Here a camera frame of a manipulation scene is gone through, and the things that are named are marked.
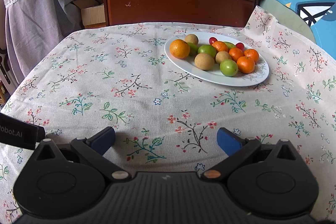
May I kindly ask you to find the brown cardboard box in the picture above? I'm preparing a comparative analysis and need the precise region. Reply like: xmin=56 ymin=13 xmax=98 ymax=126
xmin=72 ymin=0 xmax=107 ymax=29

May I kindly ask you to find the floral tablecloth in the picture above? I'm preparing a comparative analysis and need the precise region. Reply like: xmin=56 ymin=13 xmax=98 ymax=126
xmin=0 ymin=5 xmax=336 ymax=224

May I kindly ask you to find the lilac checked cloth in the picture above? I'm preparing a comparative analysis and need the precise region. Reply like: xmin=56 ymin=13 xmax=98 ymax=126
xmin=5 ymin=0 xmax=87 ymax=85

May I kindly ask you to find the white plate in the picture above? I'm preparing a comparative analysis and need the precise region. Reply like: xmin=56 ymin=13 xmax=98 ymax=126
xmin=164 ymin=31 xmax=270 ymax=87

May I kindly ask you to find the pale green bedding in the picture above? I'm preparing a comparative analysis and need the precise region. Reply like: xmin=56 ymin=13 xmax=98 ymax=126
xmin=259 ymin=0 xmax=317 ymax=42

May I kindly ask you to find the small brown round fruit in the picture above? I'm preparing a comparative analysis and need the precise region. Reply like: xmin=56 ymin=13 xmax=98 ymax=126
xmin=184 ymin=34 xmax=199 ymax=45

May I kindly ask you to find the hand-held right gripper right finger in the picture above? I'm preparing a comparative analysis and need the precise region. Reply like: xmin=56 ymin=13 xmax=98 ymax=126
xmin=201 ymin=127 xmax=303 ymax=182

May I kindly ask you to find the orange mandarin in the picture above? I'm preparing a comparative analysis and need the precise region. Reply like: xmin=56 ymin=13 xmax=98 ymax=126
xmin=236 ymin=56 xmax=256 ymax=74
xmin=228 ymin=47 xmax=244 ymax=62
xmin=211 ymin=41 xmax=229 ymax=53
xmin=169 ymin=39 xmax=190 ymax=59
xmin=243 ymin=49 xmax=260 ymax=63

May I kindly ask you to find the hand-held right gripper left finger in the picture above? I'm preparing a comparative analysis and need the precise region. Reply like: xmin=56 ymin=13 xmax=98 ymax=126
xmin=35 ymin=127 xmax=132 ymax=182

